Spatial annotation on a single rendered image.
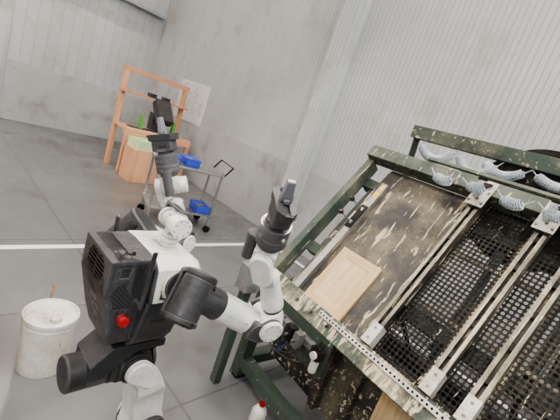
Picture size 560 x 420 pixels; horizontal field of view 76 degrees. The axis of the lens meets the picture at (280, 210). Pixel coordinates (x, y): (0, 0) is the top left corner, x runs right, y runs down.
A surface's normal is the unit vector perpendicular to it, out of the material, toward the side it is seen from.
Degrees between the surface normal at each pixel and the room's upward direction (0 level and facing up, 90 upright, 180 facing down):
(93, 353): 45
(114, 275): 90
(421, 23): 90
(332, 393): 90
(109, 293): 90
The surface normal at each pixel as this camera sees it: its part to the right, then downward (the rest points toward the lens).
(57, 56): 0.67, 0.38
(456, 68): -0.67, -0.06
